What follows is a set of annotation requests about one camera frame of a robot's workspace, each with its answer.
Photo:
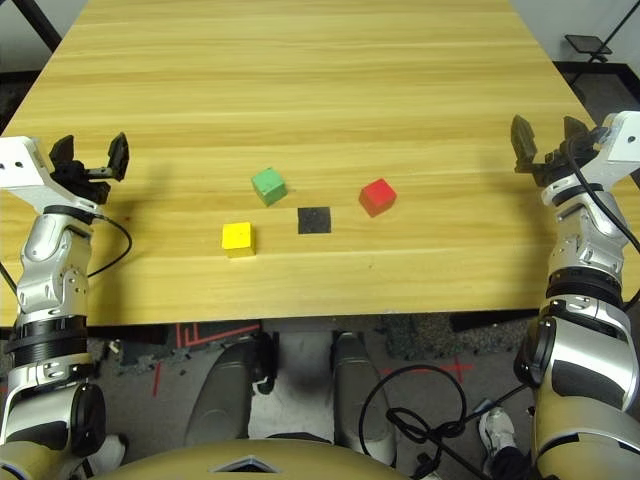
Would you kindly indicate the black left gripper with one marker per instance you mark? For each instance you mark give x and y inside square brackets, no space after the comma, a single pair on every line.
[80,182]

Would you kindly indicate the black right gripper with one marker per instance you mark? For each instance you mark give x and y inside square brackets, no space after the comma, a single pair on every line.
[562,162]

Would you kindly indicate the yellow wooden block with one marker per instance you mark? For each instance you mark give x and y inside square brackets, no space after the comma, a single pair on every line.
[237,237]

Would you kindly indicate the green wooden block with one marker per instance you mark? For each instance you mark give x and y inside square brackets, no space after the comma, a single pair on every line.
[269,186]

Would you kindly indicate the red wooden block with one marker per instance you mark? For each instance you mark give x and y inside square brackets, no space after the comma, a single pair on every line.
[377,197]

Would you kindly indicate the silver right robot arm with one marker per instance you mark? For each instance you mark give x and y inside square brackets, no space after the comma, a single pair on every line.
[585,250]

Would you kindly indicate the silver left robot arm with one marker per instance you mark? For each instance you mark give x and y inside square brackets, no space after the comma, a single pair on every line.
[50,270]

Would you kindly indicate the black stand plate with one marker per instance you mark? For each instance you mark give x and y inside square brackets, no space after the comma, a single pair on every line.
[587,44]

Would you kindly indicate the black diagonal bar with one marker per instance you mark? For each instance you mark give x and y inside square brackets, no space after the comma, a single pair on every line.
[37,22]

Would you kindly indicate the black mat with red lines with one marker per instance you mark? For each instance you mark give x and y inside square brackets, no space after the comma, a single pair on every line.
[200,340]

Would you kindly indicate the black square marker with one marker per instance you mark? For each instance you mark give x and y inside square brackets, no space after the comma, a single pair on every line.
[314,220]

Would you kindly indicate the grey left robot leg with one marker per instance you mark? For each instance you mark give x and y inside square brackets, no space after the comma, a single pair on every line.
[220,390]

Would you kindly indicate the grey robot leg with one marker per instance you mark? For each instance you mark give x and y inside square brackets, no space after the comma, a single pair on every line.
[220,390]
[360,390]

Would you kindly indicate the white sneaker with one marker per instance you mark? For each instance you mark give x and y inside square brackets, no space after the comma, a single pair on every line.
[497,430]

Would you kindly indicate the grey right robot leg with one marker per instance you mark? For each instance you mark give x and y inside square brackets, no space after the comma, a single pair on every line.
[360,390]

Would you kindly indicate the gold robot torso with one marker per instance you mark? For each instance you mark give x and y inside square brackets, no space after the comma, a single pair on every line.
[200,462]

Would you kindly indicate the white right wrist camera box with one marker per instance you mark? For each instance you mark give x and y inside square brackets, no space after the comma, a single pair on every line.
[620,145]

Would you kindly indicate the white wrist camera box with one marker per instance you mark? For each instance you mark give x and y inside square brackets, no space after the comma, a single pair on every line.
[20,165]
[620,145]

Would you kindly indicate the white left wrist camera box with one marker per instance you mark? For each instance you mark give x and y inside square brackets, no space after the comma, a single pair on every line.
[20,165]

